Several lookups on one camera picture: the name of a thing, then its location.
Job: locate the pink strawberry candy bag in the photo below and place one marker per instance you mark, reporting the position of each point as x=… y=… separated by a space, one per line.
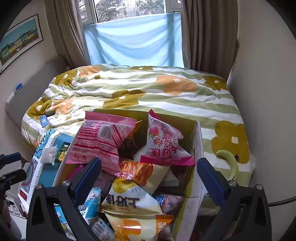
x=162 y=147

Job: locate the yellow white chips bag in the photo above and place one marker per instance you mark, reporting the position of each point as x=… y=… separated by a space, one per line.
x=131 y=192

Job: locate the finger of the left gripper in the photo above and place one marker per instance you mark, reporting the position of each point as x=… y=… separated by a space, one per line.
x=12 y=178
x=8 y=159

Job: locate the floral striped duvet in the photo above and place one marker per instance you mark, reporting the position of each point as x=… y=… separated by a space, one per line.
x=175 y=91

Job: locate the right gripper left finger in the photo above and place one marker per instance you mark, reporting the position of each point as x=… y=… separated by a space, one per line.
x=43 y=222

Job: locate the framed town picture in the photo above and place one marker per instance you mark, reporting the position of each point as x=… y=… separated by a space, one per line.
x=19 y=39

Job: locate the red striped pink snack bag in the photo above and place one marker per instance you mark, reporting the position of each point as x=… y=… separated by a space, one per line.
x=100 y=136

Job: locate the purple snack bag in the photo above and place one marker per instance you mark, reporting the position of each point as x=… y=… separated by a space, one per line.
x=79 y=168

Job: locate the white orange cheese chips bag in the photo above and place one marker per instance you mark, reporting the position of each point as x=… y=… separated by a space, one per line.
x=138 y=227

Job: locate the window with white frame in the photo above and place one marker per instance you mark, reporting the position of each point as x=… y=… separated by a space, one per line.
x=98 y=11

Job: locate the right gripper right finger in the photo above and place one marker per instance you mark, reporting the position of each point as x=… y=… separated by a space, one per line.
x=248 y=205

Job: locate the right beige curtain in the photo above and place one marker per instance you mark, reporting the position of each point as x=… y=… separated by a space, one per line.
x=209 y=35

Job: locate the grey headboard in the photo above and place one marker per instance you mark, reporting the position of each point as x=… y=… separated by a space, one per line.
x=33 y=89

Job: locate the small white translucent packet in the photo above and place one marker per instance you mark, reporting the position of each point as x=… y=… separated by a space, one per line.
x=49 y=155

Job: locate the dark red spicy snack bag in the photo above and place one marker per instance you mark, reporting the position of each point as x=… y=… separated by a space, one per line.
x=169 y=203

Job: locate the light blue window cloth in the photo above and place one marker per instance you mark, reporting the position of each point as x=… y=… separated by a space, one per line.
x=151 y=40

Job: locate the dark green cracker packet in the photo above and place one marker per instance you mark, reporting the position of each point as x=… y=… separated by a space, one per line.
x=62 y=151

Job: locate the blue tag on duvet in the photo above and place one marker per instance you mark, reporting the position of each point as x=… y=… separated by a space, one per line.
x=44 y=121

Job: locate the left beige curtain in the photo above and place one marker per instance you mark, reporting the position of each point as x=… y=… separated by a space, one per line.
x=66 y=30

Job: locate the light blue snack bag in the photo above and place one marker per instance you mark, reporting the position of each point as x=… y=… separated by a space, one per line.
x=90 y=212

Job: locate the green cardboard storage box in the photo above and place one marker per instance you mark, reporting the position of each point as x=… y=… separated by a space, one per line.
x=179 y=180

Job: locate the beige curtain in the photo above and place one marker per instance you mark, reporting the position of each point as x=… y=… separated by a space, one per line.
x=66 y=30
x=209 y=35

